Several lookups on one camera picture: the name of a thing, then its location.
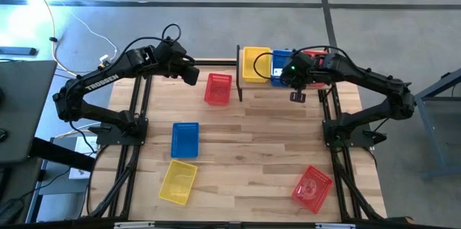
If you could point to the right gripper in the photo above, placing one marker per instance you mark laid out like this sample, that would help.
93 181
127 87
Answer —
309 72

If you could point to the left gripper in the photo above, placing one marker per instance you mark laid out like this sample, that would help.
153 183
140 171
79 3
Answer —
173 67

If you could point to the red plastic basket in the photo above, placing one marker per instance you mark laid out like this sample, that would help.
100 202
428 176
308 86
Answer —
314 54
312 189
218 89

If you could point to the blue plastic basket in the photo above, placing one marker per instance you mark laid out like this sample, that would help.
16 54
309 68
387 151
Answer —
184 140
276 59

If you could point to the yellow plastic basket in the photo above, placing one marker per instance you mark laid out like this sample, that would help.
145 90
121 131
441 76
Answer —
178 182
262 65

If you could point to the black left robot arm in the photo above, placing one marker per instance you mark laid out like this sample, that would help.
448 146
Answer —
101 83

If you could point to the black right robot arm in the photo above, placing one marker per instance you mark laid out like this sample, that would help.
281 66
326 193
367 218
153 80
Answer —
367 77

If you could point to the white plug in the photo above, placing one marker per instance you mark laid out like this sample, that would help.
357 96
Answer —
104 58

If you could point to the yellow connector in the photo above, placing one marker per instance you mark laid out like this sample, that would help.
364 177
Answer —
102 65

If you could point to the white box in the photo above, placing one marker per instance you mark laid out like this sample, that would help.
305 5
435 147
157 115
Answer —
84 146

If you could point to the grey metal table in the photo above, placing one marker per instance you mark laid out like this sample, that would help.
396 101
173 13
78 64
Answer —
441 82

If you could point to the black desk leg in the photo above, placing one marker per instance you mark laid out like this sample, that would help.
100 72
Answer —
61 154

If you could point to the grey desk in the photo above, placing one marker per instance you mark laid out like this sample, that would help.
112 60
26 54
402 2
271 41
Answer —
25 106

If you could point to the black power strip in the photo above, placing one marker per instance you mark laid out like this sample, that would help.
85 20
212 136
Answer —
18 51

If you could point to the black power adapter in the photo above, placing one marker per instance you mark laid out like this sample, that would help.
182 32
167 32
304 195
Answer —
10 211

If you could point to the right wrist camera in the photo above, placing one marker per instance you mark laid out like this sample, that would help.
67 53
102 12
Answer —
290 72

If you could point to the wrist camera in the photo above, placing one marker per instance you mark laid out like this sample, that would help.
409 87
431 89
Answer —
174 49
290 72

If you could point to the black aluminium rig frame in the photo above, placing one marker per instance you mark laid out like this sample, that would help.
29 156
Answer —
216 63

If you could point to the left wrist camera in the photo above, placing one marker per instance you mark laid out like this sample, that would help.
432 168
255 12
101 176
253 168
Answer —
174 49

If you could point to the silver metal bracket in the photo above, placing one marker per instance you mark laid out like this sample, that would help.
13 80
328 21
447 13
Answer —
335 225
133 225

